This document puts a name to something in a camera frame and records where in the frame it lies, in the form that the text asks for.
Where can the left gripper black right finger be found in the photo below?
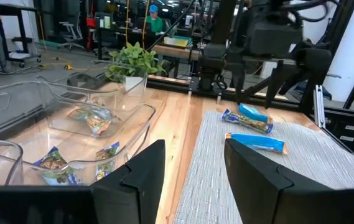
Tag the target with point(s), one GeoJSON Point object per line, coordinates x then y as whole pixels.
{"type": "Point", "coordinates": [257, 189]}

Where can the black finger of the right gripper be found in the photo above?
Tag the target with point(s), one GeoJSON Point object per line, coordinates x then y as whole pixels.
{"type": "Point", "coordinates": [239, 84]}
{"type": "Point", "coordinates": [274, 84]}

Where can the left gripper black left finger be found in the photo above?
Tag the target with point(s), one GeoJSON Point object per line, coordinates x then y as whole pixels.
{"type": "Point", "coordinates": [139, 186]}

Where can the green and blue granola bar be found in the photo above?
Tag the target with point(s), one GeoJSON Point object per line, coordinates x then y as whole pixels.
{"type": "Point", "coordinates": [246, 122]}
{"type": "Point", "coordinates": [55, 165]}
{"type": "Point", "coordinates": [106, 158]}

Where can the orange and green granola bar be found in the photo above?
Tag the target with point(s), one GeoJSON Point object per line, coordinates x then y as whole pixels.
{"type": "Point", "coordinates": [100, 124]}

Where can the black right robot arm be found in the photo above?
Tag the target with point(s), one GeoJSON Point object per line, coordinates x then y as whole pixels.
{"type": "Point", "coordinates": [209, 62]}

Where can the plain blue granola bar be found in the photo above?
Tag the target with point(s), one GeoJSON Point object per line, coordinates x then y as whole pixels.
{"type": "Point", "coordinates": [253, 112]}

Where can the blue granola bar orange ends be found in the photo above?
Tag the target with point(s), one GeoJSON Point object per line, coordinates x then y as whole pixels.
{"type": "Point", "coordinates": [257, 142]}

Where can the grey woven placemat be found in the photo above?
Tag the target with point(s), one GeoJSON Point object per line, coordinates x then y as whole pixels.
{"type": "Point", "coordinates": [319, 168]}

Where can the wooden bench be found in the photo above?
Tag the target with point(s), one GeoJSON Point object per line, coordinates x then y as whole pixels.
{"type": "Point", "coordinates": [176, 51]}

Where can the teal and yellow box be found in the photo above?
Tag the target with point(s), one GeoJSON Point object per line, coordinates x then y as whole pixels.
{"type": "Point", "coordinates": [178, 41]}

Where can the black control box with labels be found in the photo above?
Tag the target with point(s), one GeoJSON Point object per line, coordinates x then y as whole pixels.
{"type": "Point", "coordinates": [347, 133]}

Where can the person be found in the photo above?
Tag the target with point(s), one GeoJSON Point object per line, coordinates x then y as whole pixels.
{"type": "Point", "coordinates": [154, 20]}

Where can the potted green plant white pot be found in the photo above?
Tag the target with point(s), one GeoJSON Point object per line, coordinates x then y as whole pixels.
{"type": "Point", "coordinates": [133, 60]}

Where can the black curved object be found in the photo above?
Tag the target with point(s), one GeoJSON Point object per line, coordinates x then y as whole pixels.
{"type": "Point", "coordinates": [83, 82]}

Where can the white office chair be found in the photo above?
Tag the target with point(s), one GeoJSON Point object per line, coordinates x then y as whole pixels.
{"type": "Point", "coordinates": [71, 32]}

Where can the black standing desk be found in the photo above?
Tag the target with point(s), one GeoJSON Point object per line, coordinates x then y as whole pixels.
{"type": "Point", "coordinates": [7, 18]}

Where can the silver metal bracket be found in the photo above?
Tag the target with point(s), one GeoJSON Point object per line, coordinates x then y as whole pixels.
{"type": "Point", "coordinates": [319, 105]}

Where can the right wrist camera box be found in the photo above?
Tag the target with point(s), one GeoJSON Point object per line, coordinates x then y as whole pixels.
{"type": "Point", "coordinates": [273, 39]}

